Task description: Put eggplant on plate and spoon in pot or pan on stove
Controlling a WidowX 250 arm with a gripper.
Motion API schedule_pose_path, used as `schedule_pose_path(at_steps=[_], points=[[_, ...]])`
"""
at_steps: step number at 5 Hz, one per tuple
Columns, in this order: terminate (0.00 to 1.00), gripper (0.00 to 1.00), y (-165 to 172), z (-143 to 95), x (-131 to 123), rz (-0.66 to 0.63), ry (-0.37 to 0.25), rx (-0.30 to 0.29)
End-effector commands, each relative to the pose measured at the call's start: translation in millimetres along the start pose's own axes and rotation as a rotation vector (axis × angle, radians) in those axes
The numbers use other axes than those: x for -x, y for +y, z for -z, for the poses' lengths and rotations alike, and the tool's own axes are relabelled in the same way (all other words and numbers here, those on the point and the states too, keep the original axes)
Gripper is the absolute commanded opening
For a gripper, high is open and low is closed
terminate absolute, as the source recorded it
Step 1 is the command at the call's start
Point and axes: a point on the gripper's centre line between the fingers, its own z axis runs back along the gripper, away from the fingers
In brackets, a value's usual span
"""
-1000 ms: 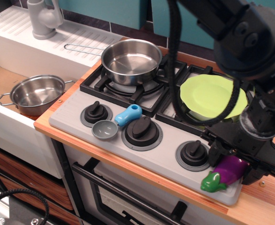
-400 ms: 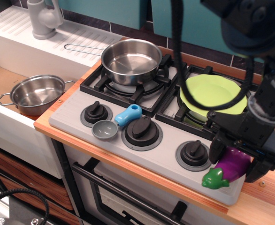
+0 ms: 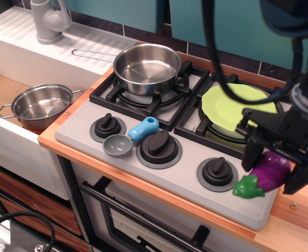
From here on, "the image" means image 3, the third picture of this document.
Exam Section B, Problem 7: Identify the black left burner grate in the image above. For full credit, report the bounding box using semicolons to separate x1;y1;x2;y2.
89;61;211;131

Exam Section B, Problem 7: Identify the white toy sink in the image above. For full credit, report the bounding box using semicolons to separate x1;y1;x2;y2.
0;7;136;200

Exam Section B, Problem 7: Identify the black middle stove knob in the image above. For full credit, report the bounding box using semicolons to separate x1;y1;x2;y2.
136;130;183;170

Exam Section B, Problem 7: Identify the lime green plate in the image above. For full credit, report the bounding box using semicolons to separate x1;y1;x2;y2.
201;83;277;132

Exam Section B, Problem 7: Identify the wood front drawer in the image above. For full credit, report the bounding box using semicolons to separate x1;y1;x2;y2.
0;166;90;251

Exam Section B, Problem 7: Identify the black burner grate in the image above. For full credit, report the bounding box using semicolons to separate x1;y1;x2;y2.
89;61;211;131
173;72;293;161

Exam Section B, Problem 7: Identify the black right burner grate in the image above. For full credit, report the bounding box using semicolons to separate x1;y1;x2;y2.
173;72;293;161

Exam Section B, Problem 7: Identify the blue handled grey spoon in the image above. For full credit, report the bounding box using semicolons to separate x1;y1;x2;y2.
102;117;159;158

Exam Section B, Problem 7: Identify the grey toy faucet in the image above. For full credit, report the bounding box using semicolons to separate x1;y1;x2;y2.
30;0;71;45

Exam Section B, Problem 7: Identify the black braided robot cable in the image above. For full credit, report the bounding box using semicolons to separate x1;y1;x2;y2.
201;0;304;105

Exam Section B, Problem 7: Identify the black right stove knob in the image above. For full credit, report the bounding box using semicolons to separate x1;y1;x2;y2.
197;157;239;193

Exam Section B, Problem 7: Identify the black left stove knob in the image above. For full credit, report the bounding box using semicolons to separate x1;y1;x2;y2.
89;113;126;143

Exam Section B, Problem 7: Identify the black stove knob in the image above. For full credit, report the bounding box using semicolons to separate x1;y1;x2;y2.
197;157;239;193
136;130;183;170
89;113;126;143

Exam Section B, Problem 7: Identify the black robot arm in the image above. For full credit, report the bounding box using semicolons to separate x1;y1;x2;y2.
233;1;308;198

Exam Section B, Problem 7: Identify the black cable bottom left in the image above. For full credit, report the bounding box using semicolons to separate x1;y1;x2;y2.
0;209;56;252

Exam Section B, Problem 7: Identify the steel saucepan with handle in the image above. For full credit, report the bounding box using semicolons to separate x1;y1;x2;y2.
71;44;182;96

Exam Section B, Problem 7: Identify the purple toy eggplant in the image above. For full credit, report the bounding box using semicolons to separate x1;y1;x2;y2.
233;151;291;199

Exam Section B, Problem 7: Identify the steel two-handled pot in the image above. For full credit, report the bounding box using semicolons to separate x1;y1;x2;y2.
0;83;83;130

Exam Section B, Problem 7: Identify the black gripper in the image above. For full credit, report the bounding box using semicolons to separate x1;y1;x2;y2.
236;108;308;194

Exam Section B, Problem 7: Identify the oven door with handle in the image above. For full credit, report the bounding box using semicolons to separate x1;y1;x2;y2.
80;177;253;251

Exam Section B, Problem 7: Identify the grey toy stove top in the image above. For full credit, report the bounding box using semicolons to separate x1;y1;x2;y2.
55;99;276;230

